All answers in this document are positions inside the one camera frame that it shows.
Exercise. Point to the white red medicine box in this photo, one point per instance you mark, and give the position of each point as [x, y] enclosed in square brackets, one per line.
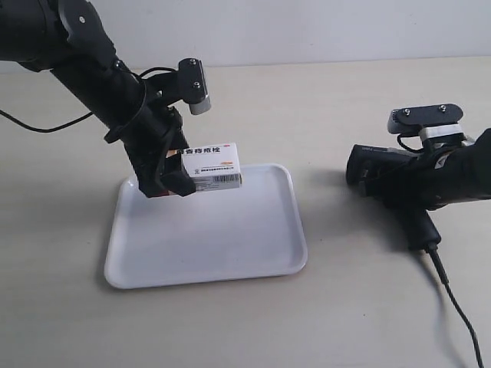
[211, 168]

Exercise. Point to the black handheld barcode scanner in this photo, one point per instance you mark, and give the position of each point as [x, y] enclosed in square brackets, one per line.
[416, 226]

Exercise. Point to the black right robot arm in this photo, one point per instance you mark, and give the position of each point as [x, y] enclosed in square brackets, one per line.
[475, 170]

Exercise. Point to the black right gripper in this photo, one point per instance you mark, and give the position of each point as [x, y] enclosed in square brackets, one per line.
[428, 180]

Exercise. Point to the white plastic tray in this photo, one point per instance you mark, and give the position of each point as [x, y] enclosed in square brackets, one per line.
[254, 231]

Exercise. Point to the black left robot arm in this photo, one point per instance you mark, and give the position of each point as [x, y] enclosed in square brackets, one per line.
[67, 38]

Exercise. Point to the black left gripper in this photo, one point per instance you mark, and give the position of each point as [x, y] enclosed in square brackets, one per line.
[154, 130]

